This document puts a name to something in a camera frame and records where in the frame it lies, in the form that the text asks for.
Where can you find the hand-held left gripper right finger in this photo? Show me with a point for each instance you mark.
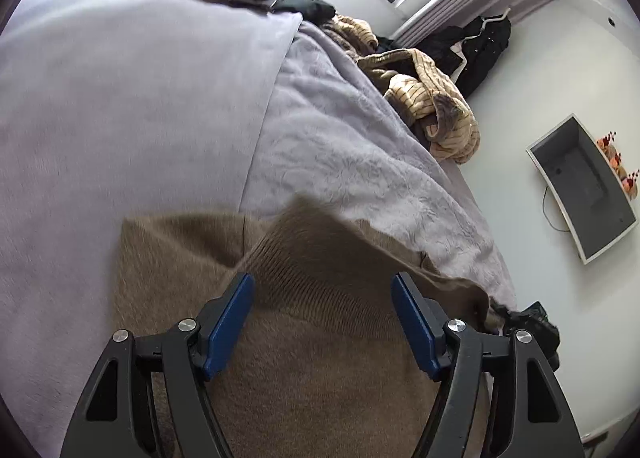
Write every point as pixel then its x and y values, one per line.
pixel 415 328

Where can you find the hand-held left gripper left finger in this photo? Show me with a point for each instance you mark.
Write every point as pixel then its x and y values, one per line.
pixel 230 328

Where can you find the brown knit sweater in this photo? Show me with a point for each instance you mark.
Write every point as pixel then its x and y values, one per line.
pixel 325 338

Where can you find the black object at bed edge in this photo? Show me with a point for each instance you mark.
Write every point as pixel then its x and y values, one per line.
pixel 532 325

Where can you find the lavender embossed quilt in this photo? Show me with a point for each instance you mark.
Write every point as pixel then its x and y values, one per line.
pixel 340 138

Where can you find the beige striped garment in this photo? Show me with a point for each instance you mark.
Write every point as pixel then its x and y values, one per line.
pixel 415 93

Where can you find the plain lavender bed sheet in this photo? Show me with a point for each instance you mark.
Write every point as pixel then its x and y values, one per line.
pixel 125 113

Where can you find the red flower decoration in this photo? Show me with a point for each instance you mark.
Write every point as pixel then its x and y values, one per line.
pixel 615 158

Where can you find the black hanging jacket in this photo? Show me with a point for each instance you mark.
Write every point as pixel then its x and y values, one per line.
pixel 480 53

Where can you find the wall-mounted television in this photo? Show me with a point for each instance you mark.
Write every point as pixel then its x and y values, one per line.
pixel 585 188

